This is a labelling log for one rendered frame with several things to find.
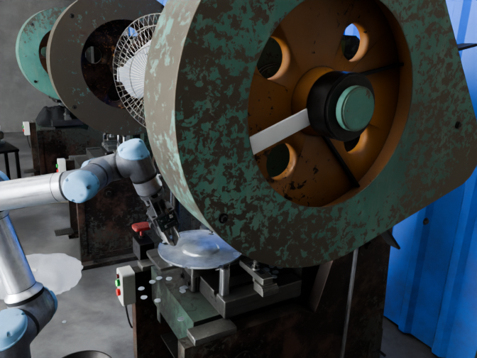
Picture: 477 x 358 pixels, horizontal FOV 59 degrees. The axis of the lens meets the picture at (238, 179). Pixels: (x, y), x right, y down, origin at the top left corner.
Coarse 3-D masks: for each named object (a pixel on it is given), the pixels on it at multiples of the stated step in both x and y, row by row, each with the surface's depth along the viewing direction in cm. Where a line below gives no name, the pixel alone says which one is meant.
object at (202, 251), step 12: (180, 240) 153; (192, 240) 153; (204, 240) 152; (216, 240) 154; (168, 252) 144; (180, 252) 144; (192, 252) 143; (204, 252) 143; (216, 252) 145; (228, 252) 145; (180, 264) 136; (192, 264) 136; (204, 264) 137; (216, 264) 137
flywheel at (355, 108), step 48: (336, 0) 99; (288, 48) 97; (336, 48) 103; (384, 48) 111; (288, 96) 100; (336, 96) 93; (384, 96) 116; (288, 144) 106; (336, 144) 112; (384, 144) 121; (288, 192) 108; (336, 192) 117
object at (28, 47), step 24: (24, 24) 371; (48, 24) 372; (24, 48) 367; (24, 72) 372; (48, 96) 434; (72, 120) 428; (48, 144) 418; (72, 144) 431; (96, 144) 444; (48, 168) 424
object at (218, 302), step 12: (204, 276) 144; (216, 276) 145; (240, 276) 145; (252, 276) 146; (288, 276) 147; (204, 288) 142; (216, 288) 137; (240, 288) 138; (252, 288) 138; (288, 288) 142; (300, 288) 145; (216, 300) 135; (228, 300) 131; (240, 300) 133; (252, 300) 136; (264, 300) 138; (276, 300) 141; (228, 312) 132; (240, 312) 134
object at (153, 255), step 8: (152, 256) 141; (160, 264) 136; (168, 264) 136; (184, 272) 149; (192, 272) 143; (200, 272) 144; (208, 272) 146; (184, 280) 150; (192, 280) 144; (192, 288) 145
